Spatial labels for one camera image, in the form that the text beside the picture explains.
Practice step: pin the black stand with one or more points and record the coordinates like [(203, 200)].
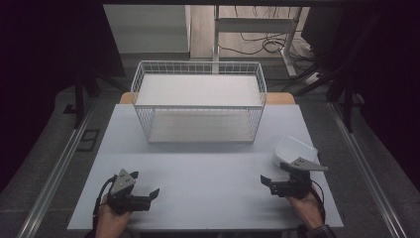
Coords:
[(346, 99), (79, 99)]

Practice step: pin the person's left hand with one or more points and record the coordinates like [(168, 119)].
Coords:
[(110, 221)]

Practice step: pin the dark wristband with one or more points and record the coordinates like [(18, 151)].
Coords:
[(318, 231)]

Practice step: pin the person's right hand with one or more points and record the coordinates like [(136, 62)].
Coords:
[(307, 210)]

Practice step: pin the white metal desk frame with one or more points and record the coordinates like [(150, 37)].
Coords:
[(254, 24)]

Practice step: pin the white bowl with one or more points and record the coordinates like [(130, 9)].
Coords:
[(294, 150)]

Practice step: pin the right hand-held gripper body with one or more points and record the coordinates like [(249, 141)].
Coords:
[(295, 181)]

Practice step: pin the white cabinet panel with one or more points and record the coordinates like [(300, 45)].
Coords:
[(148, 28)]

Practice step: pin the dark monitor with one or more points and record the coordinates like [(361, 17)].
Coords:
[(317, 29)]

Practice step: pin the metal floor rail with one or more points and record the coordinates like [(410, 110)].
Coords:
[(366, 172), (56, 168)]

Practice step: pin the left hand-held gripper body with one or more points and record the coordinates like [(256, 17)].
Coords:
[(123, 195)]

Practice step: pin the white power strip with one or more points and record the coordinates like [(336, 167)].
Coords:
[(312, 78)]

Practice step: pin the wooden board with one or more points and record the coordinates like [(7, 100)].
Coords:
[(280, 98)]

